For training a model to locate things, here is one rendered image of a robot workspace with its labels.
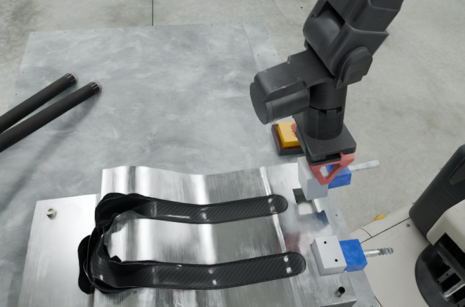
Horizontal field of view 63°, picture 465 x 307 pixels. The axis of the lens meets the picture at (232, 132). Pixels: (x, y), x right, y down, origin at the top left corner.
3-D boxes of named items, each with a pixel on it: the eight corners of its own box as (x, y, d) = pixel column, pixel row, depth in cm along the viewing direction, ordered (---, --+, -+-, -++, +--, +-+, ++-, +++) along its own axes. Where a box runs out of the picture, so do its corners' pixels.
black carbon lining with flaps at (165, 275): (282, 197, 70) (290, 166, 63) (308, 285, 60) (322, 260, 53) (86, 221, 65) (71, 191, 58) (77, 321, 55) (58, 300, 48)
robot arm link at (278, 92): (378, 50, 41) (336, 3, 45) (281, 81, 39) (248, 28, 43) (350, 116, 51) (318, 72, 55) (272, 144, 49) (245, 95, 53)
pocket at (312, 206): (311, 196, 73) (315, 185, 70) (320, 221, 69) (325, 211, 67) (288, 199, 72) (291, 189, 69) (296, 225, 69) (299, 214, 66)
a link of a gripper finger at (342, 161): (308, 199, 59) (310, 157, 53) (295, 166, 64) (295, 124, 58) (351, 190, 59) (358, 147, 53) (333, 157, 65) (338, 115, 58)
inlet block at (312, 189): (369, 163, 67) (373, 141, 64) (383, 184, 64) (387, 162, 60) (297, 178, 67) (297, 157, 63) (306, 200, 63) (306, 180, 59)
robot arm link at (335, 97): (360, 63, 47) (334, 43, 51) (310, 80, 45) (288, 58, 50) (353, 107, 51) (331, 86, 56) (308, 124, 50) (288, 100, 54)
